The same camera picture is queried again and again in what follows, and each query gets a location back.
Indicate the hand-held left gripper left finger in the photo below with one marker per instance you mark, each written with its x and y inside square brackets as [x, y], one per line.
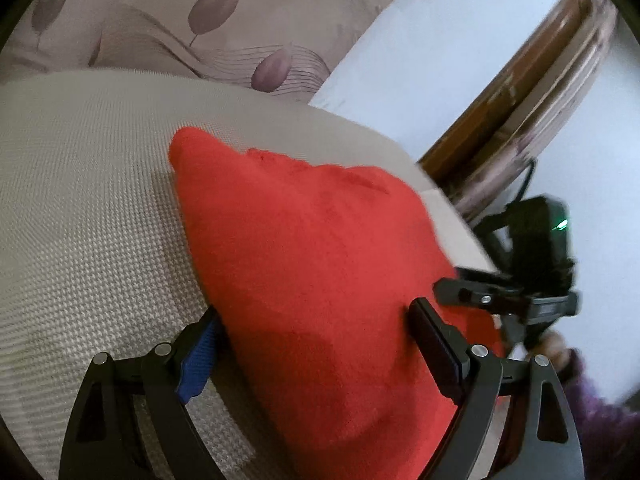
[200, 360]

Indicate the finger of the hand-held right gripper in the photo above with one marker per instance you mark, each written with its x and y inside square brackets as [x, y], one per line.
[475, 295]

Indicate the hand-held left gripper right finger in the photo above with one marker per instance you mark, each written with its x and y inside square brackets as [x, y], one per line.
[440, 350]

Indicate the red fleece garment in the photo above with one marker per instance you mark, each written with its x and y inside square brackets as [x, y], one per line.
[310, 260]

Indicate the person's right hand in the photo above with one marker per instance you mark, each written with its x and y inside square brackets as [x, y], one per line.
[555, 347]

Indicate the beige woven mattress cover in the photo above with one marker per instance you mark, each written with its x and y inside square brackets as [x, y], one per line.
[75, 210]

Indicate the leaf print curtain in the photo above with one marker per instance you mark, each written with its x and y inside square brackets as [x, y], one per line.
[150, 10]

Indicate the brown wooden door frame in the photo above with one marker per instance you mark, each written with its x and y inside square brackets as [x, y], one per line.
[500, 120]

